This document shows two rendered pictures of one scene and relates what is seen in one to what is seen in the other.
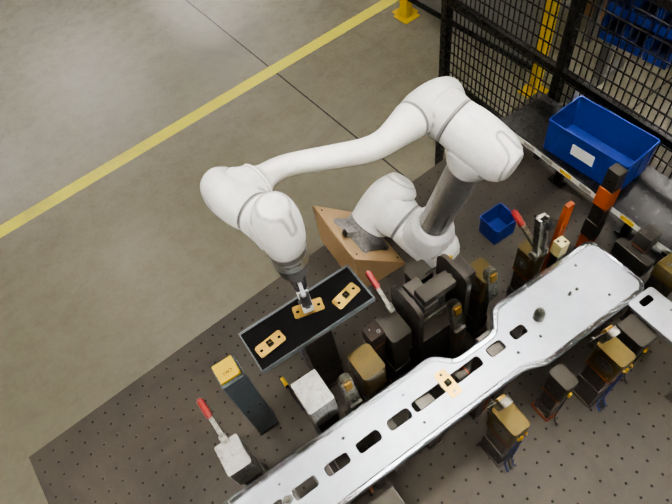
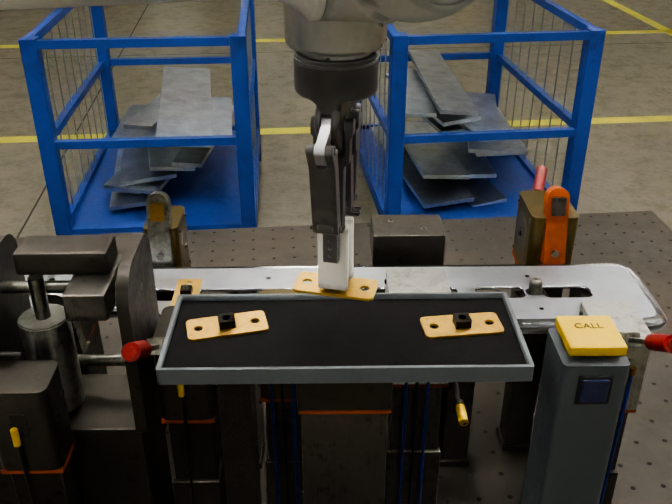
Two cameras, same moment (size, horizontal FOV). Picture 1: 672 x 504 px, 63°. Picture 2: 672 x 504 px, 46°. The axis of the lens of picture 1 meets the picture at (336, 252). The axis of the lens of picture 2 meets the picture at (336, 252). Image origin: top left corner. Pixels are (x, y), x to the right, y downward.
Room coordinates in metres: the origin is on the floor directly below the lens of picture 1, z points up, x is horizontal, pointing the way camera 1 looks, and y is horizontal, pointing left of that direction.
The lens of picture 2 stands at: (1.36, 0.37, 1.63)
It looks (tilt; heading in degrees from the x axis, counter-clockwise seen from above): 29 degrees down; 203
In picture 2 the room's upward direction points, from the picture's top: straight up
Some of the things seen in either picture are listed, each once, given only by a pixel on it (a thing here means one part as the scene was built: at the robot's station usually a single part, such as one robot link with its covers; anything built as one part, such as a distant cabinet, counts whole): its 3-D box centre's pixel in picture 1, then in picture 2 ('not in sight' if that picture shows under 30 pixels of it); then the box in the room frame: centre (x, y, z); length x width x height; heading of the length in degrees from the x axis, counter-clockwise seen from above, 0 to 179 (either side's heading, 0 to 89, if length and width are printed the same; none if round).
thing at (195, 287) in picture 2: (447, 382); (186, 291); (0.51, -0.23, 1.01); 0.08 x 0.04 x 0.01; 24
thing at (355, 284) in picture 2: (307, 307); (335, 282); (0.73, 0.11, 1.22); 0.08 x 0.04 x 0.01; 99
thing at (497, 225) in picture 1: (497, 224); not in sight; (1.17, -0.63, 0.75); 0.11 x 0.10 x 0.09; 113
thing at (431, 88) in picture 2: not in sight; (452, 106); (-2.06, -0.47, 0.48); 1.20 x 0.80 x 0.95; 29
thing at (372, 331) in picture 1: (377, 358); (240, 442); (0.67, -0.05, 0.90); 0.05 x 0.05 x 0.40; 23
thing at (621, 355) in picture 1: (602, 377); not in sight; (0.47, -0.69, 0.87); 0.12 x 0.07 x 0.35; 23
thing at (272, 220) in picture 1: (274, 222); not in sight; (0.74, 0.12, 1.59); 0.13 x 0.11 x 0.16; 39
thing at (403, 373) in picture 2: (307, 317); (344, 335); (0.73, 0.12, 1.16); 0.37 x 0.14 x 0.02; 113
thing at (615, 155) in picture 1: (597, 143); not in sight; (1.16, -0.93, 1.10); 0.30 x 0.17 x 0.13; 28
